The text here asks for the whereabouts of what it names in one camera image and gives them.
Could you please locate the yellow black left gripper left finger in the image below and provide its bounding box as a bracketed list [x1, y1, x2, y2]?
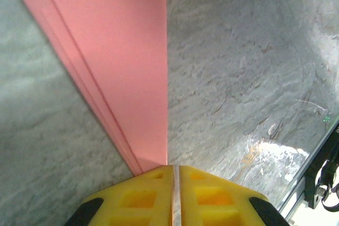
[64, 165, 175, 226]

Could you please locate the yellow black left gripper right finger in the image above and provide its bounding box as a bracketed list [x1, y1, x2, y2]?
[179, 165, 291, 226]

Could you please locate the pink paper sheet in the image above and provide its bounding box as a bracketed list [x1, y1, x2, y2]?
[6, 0, 170, 178]

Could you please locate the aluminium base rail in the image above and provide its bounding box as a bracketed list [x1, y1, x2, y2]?
[279, 114, 339, 226]

